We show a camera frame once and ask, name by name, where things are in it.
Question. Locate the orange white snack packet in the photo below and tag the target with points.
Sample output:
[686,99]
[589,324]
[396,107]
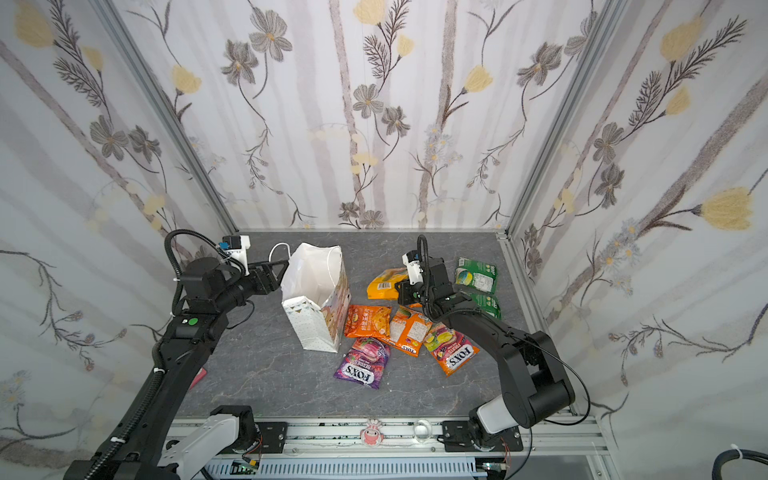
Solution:
[407,330]

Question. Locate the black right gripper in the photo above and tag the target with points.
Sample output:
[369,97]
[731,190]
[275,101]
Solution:
[417,289]

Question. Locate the green snack packet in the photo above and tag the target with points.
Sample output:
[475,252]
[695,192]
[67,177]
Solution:
[476,274]
[488,304]

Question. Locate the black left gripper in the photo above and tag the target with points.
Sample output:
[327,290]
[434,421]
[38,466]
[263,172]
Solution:
[263,288]

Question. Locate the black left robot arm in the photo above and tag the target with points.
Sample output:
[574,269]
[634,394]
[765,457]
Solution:
[212,279]

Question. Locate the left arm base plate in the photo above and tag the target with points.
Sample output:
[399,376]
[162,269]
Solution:
[264,437]

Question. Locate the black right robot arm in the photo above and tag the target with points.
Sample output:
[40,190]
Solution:
[534,381]

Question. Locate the orange green Fox's candy bag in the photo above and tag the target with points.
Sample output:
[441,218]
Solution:
[450,348]

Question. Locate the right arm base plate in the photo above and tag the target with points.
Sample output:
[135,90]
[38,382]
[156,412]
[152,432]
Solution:
[468,436]

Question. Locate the aluminium front rail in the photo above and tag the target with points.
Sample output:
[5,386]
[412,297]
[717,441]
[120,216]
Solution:
[417,437]

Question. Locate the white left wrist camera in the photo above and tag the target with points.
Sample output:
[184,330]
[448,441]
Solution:
[234,249]

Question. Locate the orange red snack packet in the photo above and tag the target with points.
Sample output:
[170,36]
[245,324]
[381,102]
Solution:
[368,322]

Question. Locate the pink object at left edge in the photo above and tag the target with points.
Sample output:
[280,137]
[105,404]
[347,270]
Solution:
[202,372]

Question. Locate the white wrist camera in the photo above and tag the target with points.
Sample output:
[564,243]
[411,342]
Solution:
[413,263]
[234,249]

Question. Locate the white cartoon paper bag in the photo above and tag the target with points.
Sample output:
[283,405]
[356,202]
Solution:
[316,296]

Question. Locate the green snack packet upper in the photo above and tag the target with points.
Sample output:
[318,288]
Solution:
[476,274]

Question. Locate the purple Fox's candy bag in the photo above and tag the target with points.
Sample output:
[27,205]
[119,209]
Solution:
[365,363]

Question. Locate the green snack packet lower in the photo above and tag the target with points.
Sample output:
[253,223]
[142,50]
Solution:
[488,304]

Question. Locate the white slotted cable duct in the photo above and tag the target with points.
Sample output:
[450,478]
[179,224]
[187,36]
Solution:
[348,468]

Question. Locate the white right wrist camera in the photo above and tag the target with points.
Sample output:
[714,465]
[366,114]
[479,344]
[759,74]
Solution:
[413,263]

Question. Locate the yellow mango candy bag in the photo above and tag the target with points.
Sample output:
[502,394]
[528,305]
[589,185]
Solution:
[382,287]

